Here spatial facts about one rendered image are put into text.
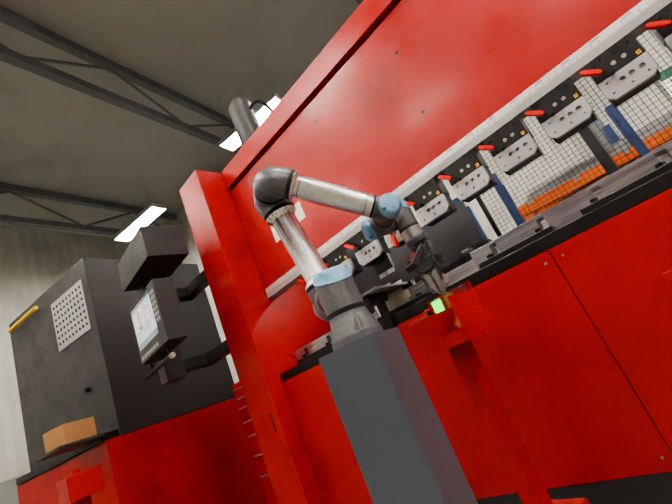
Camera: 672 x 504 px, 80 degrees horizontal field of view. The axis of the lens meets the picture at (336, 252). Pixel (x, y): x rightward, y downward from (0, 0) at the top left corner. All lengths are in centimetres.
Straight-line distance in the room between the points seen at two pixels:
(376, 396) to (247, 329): 147
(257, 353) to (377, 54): 169
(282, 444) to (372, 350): 143
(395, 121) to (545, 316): 107
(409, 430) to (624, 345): 79
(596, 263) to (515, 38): 90
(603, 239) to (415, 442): 89
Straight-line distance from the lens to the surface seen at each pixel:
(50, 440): 324
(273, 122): 257
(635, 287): 153
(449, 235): 239
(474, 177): 177
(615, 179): 166
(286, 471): 245
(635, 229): 152
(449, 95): 190
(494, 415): 144
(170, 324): 237
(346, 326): 110
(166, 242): 262
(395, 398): 104
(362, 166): 207
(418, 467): 107
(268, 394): 238
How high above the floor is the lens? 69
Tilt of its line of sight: 17 degrees up
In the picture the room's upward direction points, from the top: 23 degrees counter-clockwise
